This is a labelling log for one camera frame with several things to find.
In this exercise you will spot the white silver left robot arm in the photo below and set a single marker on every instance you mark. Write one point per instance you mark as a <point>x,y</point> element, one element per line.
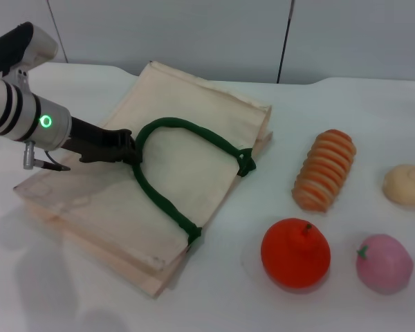
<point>7,103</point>

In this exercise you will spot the orange fruit with stem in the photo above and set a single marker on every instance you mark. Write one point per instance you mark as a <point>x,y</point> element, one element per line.
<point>294,256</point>

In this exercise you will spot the striped orange bread roll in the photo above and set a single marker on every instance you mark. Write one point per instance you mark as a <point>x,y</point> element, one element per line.
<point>325,169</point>

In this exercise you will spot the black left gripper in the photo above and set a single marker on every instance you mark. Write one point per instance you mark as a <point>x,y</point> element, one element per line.
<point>97,143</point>

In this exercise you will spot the pink peach with green leaf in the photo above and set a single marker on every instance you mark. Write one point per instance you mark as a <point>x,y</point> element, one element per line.
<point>384,264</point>

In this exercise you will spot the round beige bun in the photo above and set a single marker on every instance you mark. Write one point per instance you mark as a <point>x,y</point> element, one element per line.
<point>406,186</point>

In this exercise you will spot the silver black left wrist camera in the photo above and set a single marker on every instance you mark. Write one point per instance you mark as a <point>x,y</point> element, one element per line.
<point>38,45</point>

